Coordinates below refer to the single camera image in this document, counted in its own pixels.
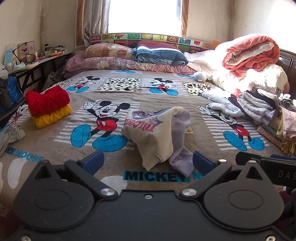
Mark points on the blue plastic bag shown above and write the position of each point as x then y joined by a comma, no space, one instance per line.
15,90

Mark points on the small grey garment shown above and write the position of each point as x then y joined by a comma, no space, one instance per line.
11,136

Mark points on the white comforter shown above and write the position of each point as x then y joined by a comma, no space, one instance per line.
261,78

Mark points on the red knit sweater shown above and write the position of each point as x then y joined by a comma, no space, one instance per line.
48,99

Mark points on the row of small desk items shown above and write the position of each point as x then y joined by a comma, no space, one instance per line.
53,49

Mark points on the black white striped garment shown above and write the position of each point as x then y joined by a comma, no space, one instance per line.
235,103

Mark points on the colourful picture headboard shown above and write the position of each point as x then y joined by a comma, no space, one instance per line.
129,37

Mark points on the cream and lilac sweatshirt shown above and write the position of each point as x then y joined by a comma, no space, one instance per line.
150,139

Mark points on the window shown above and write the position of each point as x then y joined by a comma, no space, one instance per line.
143,16

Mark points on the orange rolled quilt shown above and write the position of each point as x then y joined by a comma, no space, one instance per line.
252,51

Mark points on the grey clothes heap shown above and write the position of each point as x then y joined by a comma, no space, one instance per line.
54,77

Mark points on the black desk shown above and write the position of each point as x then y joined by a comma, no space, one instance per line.
46,59

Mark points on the dark clothes heap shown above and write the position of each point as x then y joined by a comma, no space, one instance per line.
4,95

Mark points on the white plastic bag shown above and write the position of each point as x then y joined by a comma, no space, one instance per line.
3,71

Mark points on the blue striped folded quilt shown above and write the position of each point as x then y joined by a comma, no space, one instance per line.
157,55

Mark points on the pale blue packet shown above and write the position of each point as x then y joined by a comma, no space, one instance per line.
8,54

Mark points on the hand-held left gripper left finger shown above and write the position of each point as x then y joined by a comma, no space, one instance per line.
94,162

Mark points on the dark wooden bed board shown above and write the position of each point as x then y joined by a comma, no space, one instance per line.
288,62

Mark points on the grey plush toy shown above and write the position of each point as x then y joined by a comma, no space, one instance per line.
201,76

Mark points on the yellow knit sweater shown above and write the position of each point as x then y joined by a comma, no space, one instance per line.
50,118

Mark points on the floral pillow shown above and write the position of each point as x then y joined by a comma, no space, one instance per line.
106,51

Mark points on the grey curtain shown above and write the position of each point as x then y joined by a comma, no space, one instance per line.
94,20

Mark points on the cartoon print box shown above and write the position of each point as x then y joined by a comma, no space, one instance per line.
26,48

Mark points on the cartoon mouse printed blanket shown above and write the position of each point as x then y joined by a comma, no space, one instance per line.
143,97

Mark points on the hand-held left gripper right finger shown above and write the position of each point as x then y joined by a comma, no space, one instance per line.
202,162

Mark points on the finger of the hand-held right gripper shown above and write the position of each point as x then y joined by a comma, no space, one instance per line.
245,158

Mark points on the lilac print quilted garment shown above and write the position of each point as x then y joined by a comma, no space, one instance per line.
254,104

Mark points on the black desk lamp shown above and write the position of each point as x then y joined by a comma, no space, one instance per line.
18,49

